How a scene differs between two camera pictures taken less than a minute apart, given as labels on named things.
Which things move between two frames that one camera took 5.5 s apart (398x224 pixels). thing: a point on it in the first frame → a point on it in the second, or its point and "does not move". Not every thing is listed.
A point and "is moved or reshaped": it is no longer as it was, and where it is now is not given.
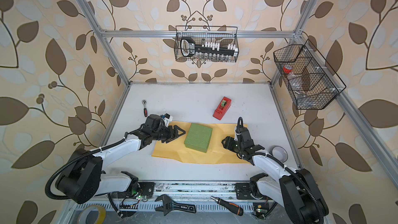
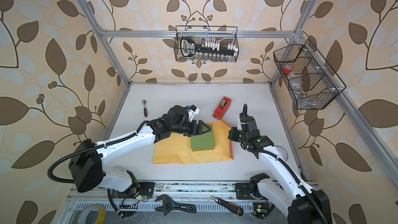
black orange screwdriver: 229,206 does not move
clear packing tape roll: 82,218 does not move
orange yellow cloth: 216,152 is moved or reshaped
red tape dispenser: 223,108 does not move
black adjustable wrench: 168,205 does not move
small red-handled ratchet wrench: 144,101 does not move
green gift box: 198,137 is moved or reshaped
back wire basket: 224,35 does not move
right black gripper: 228,144 → 232,131
